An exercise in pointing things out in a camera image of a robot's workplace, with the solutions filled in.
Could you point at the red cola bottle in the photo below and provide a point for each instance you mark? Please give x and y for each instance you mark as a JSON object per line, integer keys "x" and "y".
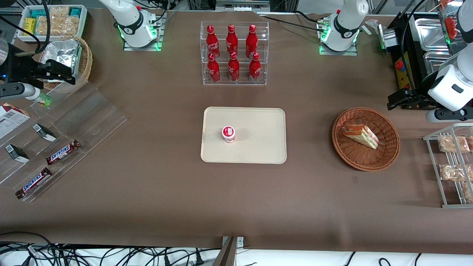
{"x": 251, "y": 38}
{"x": 233, "y": 70}
{"x": 254, "y": 70}
{"x": 231, "y": 37}
{"x": 211, "y": 38}
{"x": 213, "y": 70}

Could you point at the silver box device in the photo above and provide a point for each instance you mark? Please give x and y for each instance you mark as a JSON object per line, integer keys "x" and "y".
{"x": 386, "y": 38}

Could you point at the silver foil bag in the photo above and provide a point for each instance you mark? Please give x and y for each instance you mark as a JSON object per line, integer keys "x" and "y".
{"x": 64, "y": 51}

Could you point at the metal table bracket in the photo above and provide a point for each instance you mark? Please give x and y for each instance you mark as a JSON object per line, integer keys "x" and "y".
{"x": 230, "y": 251}

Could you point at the clear acrylic bottle rack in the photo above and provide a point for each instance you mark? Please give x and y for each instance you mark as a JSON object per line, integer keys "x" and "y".
{"x": 266, "y": 55}

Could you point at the white plastic bin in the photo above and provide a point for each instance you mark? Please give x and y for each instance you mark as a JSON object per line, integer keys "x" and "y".
{"x": 83, "y": 22}

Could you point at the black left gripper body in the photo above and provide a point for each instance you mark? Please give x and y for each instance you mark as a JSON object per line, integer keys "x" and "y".
{"x": 415, "y": 96}

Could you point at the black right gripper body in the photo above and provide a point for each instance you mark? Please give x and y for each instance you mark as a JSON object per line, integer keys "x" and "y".
{"x": 19, "y": 70}

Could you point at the clear wrapped pastry pack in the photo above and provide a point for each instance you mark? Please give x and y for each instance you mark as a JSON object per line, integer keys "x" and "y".
{"x": 468, "y": 193}
{"x": 452, "y": 172}
{"x": 453, "y": 144}

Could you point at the brown wicker basket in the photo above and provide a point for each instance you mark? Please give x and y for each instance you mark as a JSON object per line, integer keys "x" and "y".
{"x": 351, "y": 159}

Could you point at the red white yogurt cup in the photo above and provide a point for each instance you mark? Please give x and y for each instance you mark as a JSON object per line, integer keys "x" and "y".
{"x": 228, "y": 134}

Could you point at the black food warmer case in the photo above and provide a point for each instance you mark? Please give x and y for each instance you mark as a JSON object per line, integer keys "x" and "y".
{"x": 401, "y": 70}

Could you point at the printed paper package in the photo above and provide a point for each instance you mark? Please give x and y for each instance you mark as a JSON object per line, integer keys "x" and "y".
{"x": 11, "y": 120}

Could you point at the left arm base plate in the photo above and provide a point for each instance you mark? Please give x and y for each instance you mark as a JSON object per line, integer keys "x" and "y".
{"x": 338, "y": 52}

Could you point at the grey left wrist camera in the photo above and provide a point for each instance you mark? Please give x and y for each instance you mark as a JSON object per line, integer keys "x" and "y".
{"x": 449, "y": 115}

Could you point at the clear bagged snack pack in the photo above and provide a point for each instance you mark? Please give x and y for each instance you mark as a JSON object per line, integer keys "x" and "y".
{"x": 59, "y": 22}

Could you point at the tan wicker basket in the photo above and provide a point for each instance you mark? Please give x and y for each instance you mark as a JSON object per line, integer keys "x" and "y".
{"x": 85, "y": 62}

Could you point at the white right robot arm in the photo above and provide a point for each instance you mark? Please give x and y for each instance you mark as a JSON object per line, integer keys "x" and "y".
{"x": 133, "y": 26}

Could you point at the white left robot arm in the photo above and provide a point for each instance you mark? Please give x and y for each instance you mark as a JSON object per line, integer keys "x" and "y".
{"x": 345, "y": 27}

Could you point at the teal snack box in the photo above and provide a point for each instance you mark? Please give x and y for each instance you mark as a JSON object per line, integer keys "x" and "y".
{"x": 75, "y": 12}

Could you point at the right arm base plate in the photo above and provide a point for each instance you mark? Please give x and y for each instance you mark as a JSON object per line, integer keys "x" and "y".
{"x": 157, "y": 37}

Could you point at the red skewered food item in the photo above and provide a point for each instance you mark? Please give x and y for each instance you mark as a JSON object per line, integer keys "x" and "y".
{"x": 450, "y": 26}

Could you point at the yellow snack box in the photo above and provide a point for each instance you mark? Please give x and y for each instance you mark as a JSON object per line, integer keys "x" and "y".
{"x": 30, "y": 26}

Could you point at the small black white box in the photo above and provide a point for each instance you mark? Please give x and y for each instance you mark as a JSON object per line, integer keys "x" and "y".
{"x": 44, "y": 132}
{"x": 16, "y": 153}

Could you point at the clear acrylic display stand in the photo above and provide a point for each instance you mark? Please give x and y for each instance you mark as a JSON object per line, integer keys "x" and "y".
{"x": 92, "y": 118}

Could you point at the steel warmer pan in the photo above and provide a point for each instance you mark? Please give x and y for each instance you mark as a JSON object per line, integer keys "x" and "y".
{"x": 430, "y": 33}
{"x": 436, "y": 61}

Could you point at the triangular sandwich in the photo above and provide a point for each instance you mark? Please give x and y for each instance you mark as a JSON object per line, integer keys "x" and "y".
{"x": 360, "y": 135}

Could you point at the Snickers chocolate bar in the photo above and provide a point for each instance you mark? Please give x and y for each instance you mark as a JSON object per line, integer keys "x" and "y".
{"x": 34, "y": 183}
{"x": 63, "y": 152}

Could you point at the beige plastic tray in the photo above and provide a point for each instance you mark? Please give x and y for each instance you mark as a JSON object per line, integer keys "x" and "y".
{"x": 258, "y": 140}

